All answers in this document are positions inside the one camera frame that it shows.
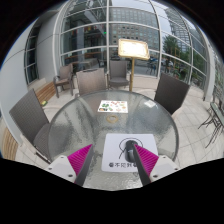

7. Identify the black computer mouse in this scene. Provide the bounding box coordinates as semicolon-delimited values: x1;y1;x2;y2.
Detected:
124;139;140;165

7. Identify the gold menu sign stand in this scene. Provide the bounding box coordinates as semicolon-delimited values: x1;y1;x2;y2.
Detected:
117;37;151;93

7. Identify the white mouse pad with drawing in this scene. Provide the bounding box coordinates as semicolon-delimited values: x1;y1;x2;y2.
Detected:
100;133;160;174

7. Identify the colourful laminated menu card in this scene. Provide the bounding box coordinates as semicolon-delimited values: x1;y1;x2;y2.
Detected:
97;99;129;115

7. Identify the beige tape roll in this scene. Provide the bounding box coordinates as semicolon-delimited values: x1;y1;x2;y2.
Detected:
106;114;120;125

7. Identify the dark metal chair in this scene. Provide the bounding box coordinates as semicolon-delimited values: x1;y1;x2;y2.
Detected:
197;95;224;148

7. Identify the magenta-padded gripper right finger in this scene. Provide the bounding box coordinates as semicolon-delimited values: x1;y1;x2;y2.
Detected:
132;143;180;187

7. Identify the grey wicker chair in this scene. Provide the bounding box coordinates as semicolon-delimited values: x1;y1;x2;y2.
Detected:
153;72;191;116
52;62;75;98
8;87;53;163
106;59;131;90
75;67;108;98

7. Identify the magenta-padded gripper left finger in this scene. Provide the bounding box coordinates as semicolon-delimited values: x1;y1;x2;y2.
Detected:
46;143;95;187

